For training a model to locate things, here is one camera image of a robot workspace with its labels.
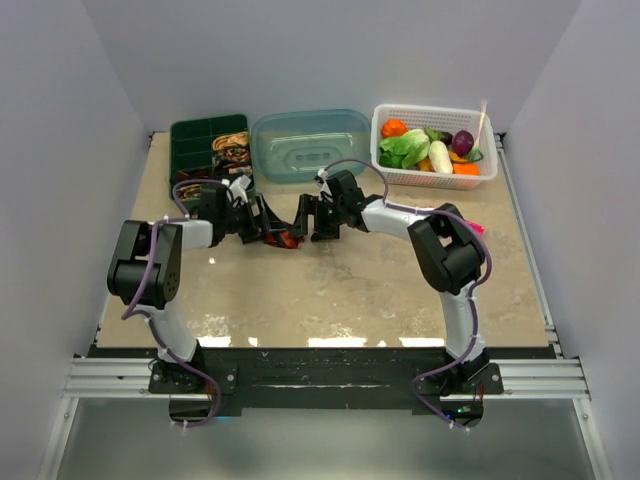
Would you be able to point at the dark purple toy eggplant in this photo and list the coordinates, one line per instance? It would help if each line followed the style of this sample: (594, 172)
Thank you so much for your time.
(444, 137)

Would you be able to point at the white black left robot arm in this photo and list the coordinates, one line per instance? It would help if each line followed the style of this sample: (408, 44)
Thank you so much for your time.
(145, 270)

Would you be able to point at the orange toy carrot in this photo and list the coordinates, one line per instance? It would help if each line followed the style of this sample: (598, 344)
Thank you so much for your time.
(466, 168)

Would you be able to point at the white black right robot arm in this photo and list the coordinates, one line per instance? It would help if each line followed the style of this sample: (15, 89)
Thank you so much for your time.
(452, 257)

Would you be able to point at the orange toy pumpkin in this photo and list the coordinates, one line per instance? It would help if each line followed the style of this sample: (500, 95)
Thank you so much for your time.
(393, 128)

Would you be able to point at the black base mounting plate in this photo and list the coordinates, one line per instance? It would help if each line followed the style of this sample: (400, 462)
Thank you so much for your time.
(379, 378)

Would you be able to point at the rolled floral tie front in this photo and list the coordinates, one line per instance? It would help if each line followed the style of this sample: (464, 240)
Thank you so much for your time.
(189, 192)

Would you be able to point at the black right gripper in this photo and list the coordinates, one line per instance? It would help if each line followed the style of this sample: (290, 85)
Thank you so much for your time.
(310, 204)

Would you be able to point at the teal translucent plastic tub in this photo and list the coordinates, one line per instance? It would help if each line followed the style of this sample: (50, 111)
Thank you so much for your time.
(290, 148)

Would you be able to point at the green toy lettuce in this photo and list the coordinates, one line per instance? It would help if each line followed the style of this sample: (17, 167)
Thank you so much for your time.
(405, 151)

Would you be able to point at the pink rectangular box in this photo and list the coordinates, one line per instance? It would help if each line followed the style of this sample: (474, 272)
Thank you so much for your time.
(478, 229)

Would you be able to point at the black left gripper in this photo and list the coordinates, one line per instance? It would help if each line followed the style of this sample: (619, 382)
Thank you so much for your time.
(253, 230)

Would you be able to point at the white toy radish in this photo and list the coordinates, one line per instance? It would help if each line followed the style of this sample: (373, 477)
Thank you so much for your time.
(439, 158)

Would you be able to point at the rolled dark patterned tie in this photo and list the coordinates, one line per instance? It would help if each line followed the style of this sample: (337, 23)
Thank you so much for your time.
(232, 161)

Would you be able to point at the orange navy striped tie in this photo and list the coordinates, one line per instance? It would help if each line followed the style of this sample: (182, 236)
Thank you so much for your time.
(286, 239)

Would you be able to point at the aluminium frame rail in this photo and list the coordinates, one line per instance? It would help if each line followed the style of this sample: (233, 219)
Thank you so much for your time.
(327, 414)

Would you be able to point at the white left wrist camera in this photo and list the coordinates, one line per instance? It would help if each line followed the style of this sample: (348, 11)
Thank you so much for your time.
(237, 190)

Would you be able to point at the rolled red brown tie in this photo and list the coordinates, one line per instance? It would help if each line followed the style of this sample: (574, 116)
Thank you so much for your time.
(192, 174)

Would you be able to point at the green compartment organizer box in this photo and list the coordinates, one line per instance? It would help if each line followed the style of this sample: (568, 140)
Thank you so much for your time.
(191, 146)

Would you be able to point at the yellow toy pepper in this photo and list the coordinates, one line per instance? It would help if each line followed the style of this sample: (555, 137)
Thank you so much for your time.
(425, 165)

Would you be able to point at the purple toy onion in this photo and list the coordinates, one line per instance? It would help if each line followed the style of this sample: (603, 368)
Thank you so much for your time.
(462, 143)

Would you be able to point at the rolled patterned tie top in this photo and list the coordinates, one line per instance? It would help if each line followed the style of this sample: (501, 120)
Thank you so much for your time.
(228, 141)

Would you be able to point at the white perforated plastic basket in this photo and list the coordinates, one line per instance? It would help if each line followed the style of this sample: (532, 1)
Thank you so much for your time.
(432, 119)

